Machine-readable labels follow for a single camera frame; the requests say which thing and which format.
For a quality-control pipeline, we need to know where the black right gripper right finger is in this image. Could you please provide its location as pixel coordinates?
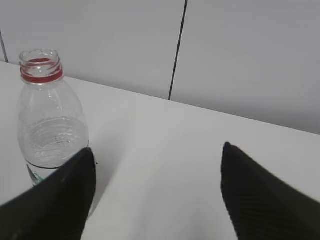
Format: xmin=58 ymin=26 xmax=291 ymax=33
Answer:
xmin=220 ymin=142 xmax=320 ymax=240

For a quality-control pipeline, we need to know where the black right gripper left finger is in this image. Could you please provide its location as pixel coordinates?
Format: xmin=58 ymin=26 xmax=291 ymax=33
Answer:
xmin=0 ymin=147 xmax=96 ymax=240

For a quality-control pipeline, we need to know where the clear Nongfu Spring water bottle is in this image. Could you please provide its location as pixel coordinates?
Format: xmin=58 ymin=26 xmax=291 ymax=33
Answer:
xmin=17 ymin=48 xmax=90 ymax=186

